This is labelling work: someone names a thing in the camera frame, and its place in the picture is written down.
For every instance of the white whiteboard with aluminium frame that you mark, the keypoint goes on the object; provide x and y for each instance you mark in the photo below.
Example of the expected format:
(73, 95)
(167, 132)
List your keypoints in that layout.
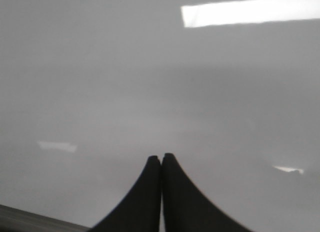
(89, 89)

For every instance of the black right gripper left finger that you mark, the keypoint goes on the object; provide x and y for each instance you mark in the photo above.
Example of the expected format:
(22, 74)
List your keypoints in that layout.
(139, 210)

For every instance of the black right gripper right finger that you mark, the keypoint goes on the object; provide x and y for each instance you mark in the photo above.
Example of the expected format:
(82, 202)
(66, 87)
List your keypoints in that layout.
(185, 208)

